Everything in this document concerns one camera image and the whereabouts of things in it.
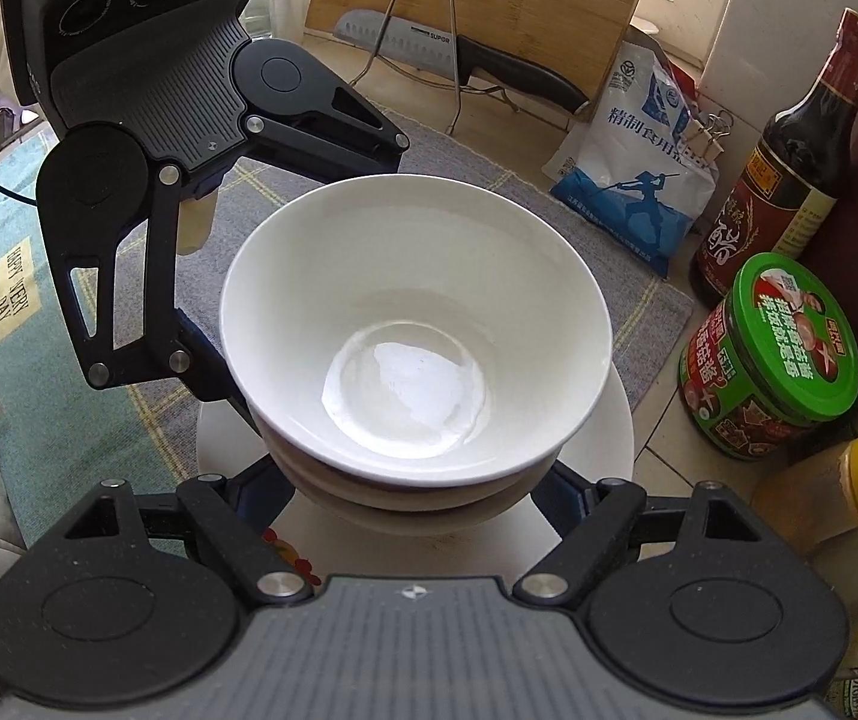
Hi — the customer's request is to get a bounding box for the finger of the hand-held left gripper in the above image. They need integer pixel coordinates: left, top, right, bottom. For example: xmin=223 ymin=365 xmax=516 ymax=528
xmin=244 ymin=64 xmax=412 ymax=185
xmin=45 ymin=161 xmax=280 ymax=440

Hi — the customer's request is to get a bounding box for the black-handled santoku knife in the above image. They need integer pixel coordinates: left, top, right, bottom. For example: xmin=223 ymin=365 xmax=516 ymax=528
xmin=332 ymin=8 xmax=592 ymax=116

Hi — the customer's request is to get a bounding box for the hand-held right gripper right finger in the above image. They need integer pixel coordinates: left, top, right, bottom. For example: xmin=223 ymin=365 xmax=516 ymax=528
xmin=511 ymin=460 xmax=784 ymax=608

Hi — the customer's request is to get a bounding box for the dark vinegar bottle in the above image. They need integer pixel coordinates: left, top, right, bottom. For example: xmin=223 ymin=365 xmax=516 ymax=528
xmin=689 ymin=8 xmax=858 ymax=309

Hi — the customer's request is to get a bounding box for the plain white bowl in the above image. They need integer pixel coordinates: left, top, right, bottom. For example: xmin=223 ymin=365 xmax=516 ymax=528
xmin=218 ymin=173 xmax=614 ymax=483

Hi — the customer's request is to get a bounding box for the white fruit-print plate with stain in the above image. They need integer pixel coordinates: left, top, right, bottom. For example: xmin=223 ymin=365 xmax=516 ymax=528
xmin=194 ymin=358 xmax=637 ymax=587

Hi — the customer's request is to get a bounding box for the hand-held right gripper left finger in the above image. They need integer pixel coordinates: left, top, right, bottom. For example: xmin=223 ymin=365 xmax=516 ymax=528
xmin=60 ymin=456 xmax=311 ymax=608

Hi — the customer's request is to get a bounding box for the metal wire rack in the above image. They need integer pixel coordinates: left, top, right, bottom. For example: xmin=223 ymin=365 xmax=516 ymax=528
xmin=349 ymin=0 xmax=521 ymax=138

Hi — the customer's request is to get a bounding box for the yellow-lidded spice jar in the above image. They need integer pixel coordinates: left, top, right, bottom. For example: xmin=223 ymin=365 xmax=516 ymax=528
xmin=751 ymin=421 xmax=858 ymax=557

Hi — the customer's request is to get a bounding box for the green-lidded sauce jar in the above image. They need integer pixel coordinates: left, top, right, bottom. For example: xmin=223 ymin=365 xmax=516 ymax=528
xmin=678 ymin=250 xmax=858 ymax=463

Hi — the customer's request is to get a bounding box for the bamboo cutting board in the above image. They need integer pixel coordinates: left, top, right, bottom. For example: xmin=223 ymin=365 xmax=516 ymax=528
xmin=304 ymin=0 xmax=659 ymax=103

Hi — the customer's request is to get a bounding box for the grey and teal printed mat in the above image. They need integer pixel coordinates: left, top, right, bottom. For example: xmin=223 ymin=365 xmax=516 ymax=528
xmin=0 ymin=108 xmax=697 ymax=565

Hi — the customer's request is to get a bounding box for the white and blue salt bag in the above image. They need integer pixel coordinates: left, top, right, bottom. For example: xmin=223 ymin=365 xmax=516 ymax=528
xmin=541 ymin=37 xmax=723 ymax=281

